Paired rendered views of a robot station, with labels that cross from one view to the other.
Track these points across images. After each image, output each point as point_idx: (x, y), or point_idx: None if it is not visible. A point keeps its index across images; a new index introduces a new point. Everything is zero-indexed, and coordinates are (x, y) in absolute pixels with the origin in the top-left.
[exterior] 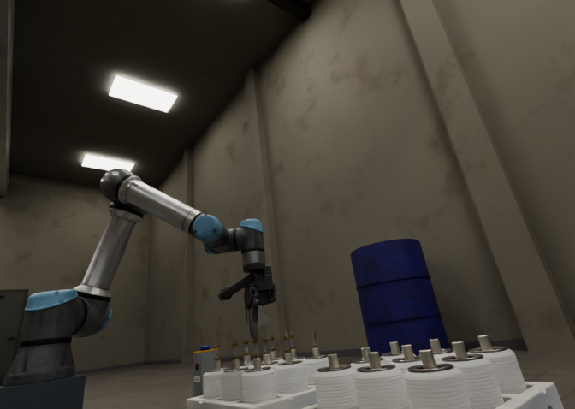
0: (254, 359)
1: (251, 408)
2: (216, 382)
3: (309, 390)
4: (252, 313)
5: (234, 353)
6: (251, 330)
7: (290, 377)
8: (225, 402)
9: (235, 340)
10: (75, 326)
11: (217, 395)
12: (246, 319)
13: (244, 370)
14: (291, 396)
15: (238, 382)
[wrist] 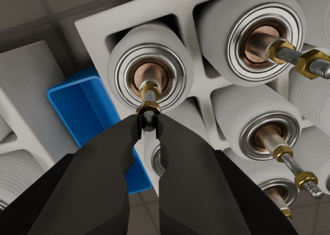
0: (143, 80)
1: (75, 21)
2: None
3: (136, 143)
4: (50, 189)
5: (285, 52)
6: (124, 121)
7: (147, 134)
8: None
9: (319, 74)
10: None
11: None
12: (223, 161)
13: (220, 59)
14: (117, 108)
15: (209, 34)
